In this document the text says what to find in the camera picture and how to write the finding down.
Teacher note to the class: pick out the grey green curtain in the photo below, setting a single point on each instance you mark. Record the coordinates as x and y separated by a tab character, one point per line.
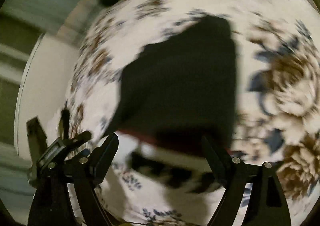
68	20

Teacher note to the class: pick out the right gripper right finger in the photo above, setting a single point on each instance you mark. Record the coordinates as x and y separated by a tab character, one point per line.
234	174

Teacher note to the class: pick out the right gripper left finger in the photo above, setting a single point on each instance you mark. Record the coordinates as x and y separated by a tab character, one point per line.
86	173

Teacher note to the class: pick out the white black garment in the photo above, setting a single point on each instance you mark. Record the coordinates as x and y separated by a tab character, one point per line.
58	125

